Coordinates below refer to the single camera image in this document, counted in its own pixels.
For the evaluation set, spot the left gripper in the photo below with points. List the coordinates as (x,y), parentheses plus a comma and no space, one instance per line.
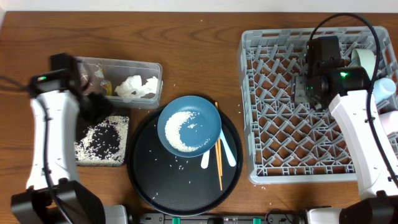
(105,104)

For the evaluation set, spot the white plastic spoon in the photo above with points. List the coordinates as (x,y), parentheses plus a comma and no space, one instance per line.
(205,160)
(230,157)

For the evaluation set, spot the pink cup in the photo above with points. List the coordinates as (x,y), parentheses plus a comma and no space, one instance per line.
(389,122)

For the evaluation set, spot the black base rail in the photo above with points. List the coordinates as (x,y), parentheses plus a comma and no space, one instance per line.
(268,218)

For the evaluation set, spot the light green bowl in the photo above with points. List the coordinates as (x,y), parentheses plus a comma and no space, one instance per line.
(364,58)

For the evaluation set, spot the white tissue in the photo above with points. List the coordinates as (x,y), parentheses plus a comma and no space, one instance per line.
(130,89)
(150,86)

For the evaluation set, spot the small white cup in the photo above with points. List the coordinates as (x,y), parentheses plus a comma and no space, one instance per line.
(383,88)

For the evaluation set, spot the yellow green snack wrapper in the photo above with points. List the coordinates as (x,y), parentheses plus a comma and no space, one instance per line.
(106,86)

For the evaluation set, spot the white rice pile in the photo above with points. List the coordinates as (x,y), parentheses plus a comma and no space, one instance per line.
(105,144)

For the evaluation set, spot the grey dishwasher rack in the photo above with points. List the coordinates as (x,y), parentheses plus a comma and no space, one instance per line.
(289,142)

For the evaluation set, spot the round black serving tray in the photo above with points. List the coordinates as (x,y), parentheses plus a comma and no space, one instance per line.
(177,185)

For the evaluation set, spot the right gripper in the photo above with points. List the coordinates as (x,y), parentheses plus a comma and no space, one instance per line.
(298,83)

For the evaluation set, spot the clear plastic waste bin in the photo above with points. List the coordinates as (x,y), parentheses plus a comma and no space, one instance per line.
(117,71)

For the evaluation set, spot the wooden chopstick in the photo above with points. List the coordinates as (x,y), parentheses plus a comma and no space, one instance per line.
(220,178)
(217,149)

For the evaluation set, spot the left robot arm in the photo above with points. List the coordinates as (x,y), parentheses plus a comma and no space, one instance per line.
(54,193)

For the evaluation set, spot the dark blue plate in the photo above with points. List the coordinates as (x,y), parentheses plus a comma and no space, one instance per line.
(202,124)

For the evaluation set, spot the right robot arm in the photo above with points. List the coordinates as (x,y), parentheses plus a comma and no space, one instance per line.
(329,84)

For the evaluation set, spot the black rectangular tray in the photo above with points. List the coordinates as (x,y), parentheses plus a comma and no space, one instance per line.
(105,143)

